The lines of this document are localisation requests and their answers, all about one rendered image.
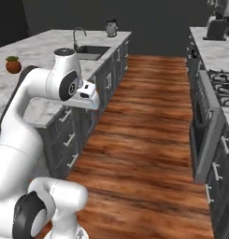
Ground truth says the potted plant in brown pot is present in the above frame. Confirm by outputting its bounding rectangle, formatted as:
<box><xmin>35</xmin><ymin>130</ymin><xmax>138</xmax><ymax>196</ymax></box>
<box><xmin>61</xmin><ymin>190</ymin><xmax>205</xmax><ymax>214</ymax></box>
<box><xmin>5</xmin><ymin>55</ymin><xmax>22</xmax><ymax>75</ymax></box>

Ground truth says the black gas hob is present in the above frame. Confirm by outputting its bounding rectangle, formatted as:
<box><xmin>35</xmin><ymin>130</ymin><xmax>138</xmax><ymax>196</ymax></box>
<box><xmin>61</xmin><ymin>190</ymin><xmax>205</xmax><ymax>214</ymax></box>
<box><xmin>207</xmin><ymin>69</ymin><xmax>229</xmax><ymax>108</ymax></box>

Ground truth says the dark grey toaster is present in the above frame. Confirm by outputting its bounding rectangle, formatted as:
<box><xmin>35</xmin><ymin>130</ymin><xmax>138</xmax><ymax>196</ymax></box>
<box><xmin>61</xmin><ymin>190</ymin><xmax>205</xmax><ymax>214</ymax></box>
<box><xmin>202</xmin><ymin>19</ymin><xmax>229</xmax><ymax>42</ymax></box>

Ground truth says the dark grey drawer run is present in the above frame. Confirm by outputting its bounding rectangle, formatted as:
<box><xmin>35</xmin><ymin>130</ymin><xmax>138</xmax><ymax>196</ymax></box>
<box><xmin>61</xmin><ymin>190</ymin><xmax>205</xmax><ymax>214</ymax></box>
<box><xmin>185</xmin><ymin>29</ymin><xmax>204</xmax><ymax>82</ymax></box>

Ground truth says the dark grey cupboard door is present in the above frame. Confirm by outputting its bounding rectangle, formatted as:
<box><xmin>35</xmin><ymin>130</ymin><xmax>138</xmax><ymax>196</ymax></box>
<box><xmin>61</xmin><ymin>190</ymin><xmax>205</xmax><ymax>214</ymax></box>
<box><xmin>98</xmin><ymin>60</ymin><xmax>118</xmax><ymax>115</ymax></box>

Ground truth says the white drawer handle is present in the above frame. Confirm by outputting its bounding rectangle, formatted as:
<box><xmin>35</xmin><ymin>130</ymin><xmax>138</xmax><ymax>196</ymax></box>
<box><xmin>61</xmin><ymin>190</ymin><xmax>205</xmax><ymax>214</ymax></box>
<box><xmin>66</xmin><ymin>153</ymin><xmax>79</xmax><ymax>169</ymax></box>
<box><xmin>57</xmin><ymin>109</ymin><xmax>73</xmax><ymax>123</ymax></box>
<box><xmin>221</xmin><ymin>135</ymin><xmax>229</xmax><ymax>155</ymax></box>
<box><xmin>63</xmin><ymin>133</ymin><xmax>77</xmax><ymax>148</ymax></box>
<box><xmin>211</xmin><ymin>162</ymin><xmax>223</xmax><ymax>182</ymax></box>
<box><xmin>205</xmin><ymin>183</ymin><xmax>215</xmax><ymax>205</ymax></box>

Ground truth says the white cupboard handle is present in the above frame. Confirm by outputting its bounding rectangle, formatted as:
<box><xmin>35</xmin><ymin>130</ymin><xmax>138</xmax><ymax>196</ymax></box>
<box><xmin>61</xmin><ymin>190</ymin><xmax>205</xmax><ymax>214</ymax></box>
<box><xmin>106</xmin><ymin>72</ymin><xmax>113</xmax><ymax>91</ymax></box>

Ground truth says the small white appliance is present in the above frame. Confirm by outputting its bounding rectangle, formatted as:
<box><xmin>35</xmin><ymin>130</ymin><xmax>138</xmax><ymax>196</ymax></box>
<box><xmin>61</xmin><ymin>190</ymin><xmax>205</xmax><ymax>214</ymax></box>
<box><xmin>207</xmin><ymin>12</ymin><xmax>218</xmax><ymax>28</ymax></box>

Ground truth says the dark sink basin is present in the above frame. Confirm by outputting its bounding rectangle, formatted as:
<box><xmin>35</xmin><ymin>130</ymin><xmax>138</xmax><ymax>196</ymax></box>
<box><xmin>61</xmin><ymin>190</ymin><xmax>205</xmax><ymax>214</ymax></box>
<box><xmin>75</xmin><ymin>45</ymin><xmax>111</xmax><ymax>62</ymax></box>

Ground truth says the dark grey cupboard run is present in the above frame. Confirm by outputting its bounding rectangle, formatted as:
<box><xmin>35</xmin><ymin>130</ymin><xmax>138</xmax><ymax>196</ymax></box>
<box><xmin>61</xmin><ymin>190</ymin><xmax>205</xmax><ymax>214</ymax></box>
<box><xmin>114</xmin><ymin>31</ymin><xmax>133</xmax><ymax>91</ymax></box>

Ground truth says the grey jar with black lid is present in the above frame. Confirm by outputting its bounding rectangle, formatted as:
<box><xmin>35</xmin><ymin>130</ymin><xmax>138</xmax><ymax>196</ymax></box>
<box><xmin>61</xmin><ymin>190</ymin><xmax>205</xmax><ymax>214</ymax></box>
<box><xmin>105</xmin><ymin>18</ymin><xmax>120</xmax><ymax>38</ymax></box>

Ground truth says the dark grey drawer front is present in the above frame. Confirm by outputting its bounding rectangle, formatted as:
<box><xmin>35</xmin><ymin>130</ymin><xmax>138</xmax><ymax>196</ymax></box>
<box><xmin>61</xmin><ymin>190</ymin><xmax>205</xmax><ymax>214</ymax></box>
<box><xmin>43</xmin><ymin>125</ymin><xmax>82</xmax><ymax>160</ymax></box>
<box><xmin>37</xmin><ymin>106</ymin><xmax>81</xmax><ymax>138</ymax></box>
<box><xmin>48</xmin><ymin>146</ymin><xmax>84</xmax><ymax>180</ymax></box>

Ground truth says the dark grey drawer stack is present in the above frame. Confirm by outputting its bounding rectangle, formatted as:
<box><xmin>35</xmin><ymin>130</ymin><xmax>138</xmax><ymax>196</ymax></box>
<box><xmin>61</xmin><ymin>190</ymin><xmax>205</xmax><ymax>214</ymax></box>
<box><xmin>205</xmin><ymin>122</ymin><xmax>229</xmax><ymax>239</ymax></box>

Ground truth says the dark curved tap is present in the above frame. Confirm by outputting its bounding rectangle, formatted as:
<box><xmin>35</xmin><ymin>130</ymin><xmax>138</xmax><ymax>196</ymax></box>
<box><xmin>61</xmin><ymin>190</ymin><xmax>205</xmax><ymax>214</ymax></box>
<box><xmin>72</xmin><ymin>26</ymin><xmax>88</xmax><ymax>51</ymax></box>

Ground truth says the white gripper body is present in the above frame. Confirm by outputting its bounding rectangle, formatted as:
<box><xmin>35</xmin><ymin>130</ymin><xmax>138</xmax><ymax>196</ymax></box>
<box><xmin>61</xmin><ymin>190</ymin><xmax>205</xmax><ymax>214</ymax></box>
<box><xmin>62</xmin><ymin>91</ymin><xmax>101</xmax><ymax>111</ymax></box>

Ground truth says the grey oven door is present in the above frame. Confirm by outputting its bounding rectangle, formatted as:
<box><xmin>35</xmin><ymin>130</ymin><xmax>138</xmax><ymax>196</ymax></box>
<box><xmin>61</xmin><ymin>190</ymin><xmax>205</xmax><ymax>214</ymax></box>
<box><xmin>188</xmin><ymin>68</ymin><xmax>226</xmax><ymax>185</ymax></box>

